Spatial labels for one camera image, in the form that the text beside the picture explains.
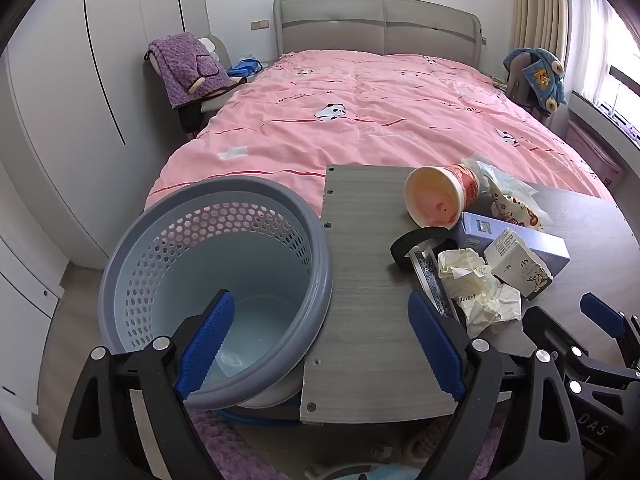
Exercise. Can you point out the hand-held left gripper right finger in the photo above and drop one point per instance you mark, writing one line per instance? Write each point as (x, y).
(435, 350)

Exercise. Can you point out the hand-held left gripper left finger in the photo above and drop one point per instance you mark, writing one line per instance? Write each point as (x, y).
(205, 345)

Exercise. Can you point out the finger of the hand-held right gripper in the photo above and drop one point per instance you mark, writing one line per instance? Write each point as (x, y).
(600, 311)
(545, 327)

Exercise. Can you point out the cream paper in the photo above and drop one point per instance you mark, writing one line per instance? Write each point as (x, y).
(480, 300)

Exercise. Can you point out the small white carton box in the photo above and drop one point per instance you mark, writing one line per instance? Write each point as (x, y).
(515, 260)

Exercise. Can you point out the long blue carton box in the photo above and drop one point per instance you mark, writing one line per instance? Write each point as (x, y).
(550, 252)

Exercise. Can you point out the silver patterned packet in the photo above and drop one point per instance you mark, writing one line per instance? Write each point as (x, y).
(429, 275)

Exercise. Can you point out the grey perforated plastic basket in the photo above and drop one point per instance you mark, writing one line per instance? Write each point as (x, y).
(150, 240)

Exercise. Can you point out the red patterned snack wrapper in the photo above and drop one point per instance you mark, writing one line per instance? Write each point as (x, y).
(515, 212)

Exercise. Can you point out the orange striped paper cup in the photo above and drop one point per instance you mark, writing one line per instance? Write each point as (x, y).
(430, 200)

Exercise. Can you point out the white plastic bag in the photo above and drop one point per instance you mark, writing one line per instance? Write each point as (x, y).
(492, 175)

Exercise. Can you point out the white drawer cabinet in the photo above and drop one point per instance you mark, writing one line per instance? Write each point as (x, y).
(25, 310)

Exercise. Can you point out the white window sill cabinet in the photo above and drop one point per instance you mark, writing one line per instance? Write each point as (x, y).
(595, 110)

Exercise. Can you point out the pink printed duvet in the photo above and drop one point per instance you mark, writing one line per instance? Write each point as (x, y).
(350, 150)

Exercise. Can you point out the blue plush garment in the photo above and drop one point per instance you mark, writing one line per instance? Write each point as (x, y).
(545, 80)

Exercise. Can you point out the grey chair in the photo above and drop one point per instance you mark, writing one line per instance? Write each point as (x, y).
(522, 77)
(223, 50)

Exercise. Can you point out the window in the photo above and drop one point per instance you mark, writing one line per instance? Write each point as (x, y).
(615, 60)

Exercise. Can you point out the white wardrobe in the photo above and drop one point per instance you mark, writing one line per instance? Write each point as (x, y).
(60, 110)

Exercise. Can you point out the blue bag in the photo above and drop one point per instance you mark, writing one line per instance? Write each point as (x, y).
(245, 67)

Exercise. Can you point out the purple fleece robe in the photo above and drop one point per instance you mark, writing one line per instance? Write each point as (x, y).
(185, 65)

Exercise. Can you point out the beige curtain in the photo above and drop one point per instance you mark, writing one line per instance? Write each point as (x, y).
(540, 5)

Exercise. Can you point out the grey padded headboard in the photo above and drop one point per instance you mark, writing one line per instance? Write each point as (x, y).
(340, 25)

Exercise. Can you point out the wall socket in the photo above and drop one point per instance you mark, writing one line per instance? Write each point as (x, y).
(259, 24)

